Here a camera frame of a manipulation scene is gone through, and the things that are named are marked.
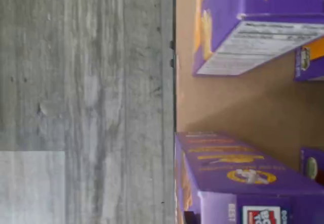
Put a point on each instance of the purple Annie's box brown patch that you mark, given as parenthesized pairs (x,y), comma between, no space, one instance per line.
(227,158)
(312,163)

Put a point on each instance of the lower wooden shelf board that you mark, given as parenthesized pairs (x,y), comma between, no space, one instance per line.
(240,102)

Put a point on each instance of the purple Annie's box orange patch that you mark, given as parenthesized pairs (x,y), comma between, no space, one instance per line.
(227,4)
(310,62)

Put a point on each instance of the black metal shelf frame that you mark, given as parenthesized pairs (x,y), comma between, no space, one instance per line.
(175,87)

